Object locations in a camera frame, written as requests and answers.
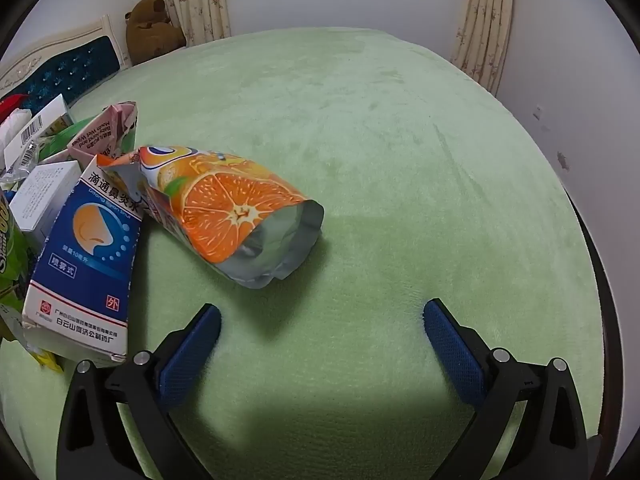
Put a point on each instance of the pink wet wipes packet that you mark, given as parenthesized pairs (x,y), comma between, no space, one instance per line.
(100,135)

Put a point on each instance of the yellow wrapper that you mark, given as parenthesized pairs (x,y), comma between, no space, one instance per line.
(45,360)

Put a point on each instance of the blue white medicine box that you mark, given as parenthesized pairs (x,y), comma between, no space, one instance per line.
(85,270)

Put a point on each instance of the white blue tufted headboard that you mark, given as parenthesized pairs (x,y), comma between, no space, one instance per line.
(60,72)

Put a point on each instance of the floral cream curtain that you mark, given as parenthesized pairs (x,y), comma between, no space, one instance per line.
(200,0)
(482,25)

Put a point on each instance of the red pillow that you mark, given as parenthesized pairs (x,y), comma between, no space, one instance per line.
(7,107)

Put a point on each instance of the green white packet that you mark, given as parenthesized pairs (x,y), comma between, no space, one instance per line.
(62,140)

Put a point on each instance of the green snack packet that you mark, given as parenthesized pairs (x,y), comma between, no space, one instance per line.
(10,250)

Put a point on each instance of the small white cardboard box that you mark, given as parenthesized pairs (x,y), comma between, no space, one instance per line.
(45,195)

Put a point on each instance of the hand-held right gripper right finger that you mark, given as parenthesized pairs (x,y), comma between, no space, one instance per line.
(452,350)

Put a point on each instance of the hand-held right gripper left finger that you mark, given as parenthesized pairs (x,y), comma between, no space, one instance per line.
(192,355)

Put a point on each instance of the white box with barcode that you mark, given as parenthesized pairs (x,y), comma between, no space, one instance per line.
(35,127)

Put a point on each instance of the orange fruit print foil pouch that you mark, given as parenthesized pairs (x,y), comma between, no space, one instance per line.
(235,205)

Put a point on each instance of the brown teddy bear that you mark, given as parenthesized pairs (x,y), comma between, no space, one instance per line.
(150,35)

